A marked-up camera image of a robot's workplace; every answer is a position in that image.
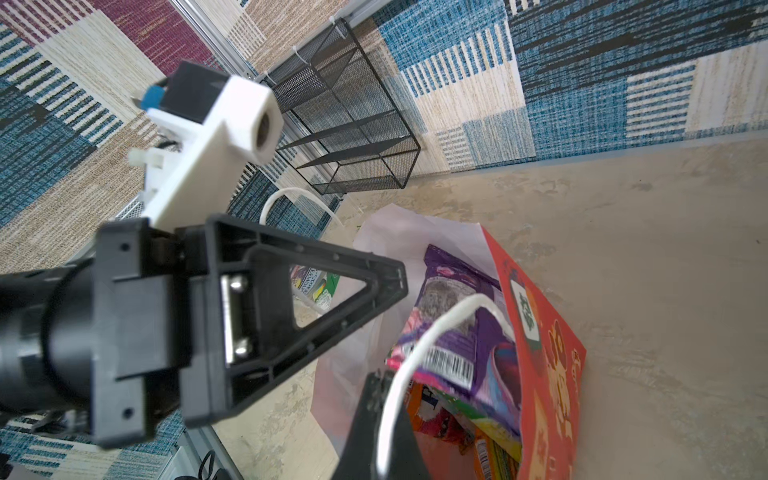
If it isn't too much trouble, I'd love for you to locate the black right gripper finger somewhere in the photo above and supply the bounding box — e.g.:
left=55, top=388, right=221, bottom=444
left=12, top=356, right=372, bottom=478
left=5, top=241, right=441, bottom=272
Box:
left=332, top=371, right=431, bottom=480

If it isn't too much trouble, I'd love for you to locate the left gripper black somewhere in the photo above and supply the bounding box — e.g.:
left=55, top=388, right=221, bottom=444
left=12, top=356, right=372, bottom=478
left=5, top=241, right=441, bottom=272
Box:
left=41, top=214, right=408, bottom=448

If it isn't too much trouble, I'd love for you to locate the red paper gift bag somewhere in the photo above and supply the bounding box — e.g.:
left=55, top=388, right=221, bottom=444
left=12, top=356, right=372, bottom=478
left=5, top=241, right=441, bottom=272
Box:
left=312, top=205, right=586, bottom=479

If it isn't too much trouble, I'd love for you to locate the purple snack bag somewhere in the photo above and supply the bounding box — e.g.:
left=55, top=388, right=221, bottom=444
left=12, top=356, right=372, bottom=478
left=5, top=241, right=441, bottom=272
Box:
left=386, top=245, right=522, bottom=438

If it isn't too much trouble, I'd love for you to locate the orange snack bag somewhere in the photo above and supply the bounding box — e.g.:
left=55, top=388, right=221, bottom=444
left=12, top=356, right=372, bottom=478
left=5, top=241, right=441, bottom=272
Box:
left=404, top=382, right=518, bottom=480

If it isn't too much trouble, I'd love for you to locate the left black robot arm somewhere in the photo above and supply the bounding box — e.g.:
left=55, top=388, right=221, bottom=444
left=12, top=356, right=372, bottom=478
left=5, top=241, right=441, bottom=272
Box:
left=1, top=214, right=408, bottom=449

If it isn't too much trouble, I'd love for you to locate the blue white snack pack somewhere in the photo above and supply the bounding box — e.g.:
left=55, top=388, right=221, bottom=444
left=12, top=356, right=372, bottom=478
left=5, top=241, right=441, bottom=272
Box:
left=290, top=265, right=340, bottom=314

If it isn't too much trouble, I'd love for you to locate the black wire mesh shelf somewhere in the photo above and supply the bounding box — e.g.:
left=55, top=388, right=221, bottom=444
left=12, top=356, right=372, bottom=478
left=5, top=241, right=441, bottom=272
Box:
left=261, top=20, right=421, bottom=196

